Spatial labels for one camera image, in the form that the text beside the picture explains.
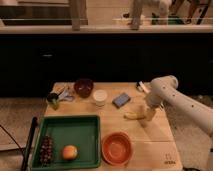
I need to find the red yellow apple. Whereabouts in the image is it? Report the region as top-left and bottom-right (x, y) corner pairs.
(62, 145), (78, 160)

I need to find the white cup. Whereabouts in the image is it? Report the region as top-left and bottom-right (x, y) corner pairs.
(93, 89), (108, 107)

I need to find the black pole stand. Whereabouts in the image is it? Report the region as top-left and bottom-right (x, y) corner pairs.
(21, 117), (38, 171)

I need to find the green plastic tray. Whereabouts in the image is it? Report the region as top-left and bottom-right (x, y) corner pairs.
(30, 115), (101, 171)

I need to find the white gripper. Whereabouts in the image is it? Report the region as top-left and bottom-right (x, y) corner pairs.
(140, 92), (162, 121)

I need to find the dark maroon bowl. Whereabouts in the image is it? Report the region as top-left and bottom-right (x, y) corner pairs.
(74, 79), (94, 98)

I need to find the blue sponge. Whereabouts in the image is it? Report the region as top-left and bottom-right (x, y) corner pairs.
(112, 93), (131, 108)

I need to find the dark grape bunch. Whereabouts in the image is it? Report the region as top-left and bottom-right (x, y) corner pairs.
(39, 136), (53, 166)

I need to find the yellow banana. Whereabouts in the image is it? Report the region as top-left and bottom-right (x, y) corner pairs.
(124, 112), (145, 120)

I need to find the black cable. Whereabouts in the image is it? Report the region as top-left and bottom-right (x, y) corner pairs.
(0, 124), (25, 158)

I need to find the red orange bowl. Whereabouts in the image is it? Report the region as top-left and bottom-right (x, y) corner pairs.
(101, 132), (133, 166)

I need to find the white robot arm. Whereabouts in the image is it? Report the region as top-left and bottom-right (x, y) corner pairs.
(139, 75), (213, 171)

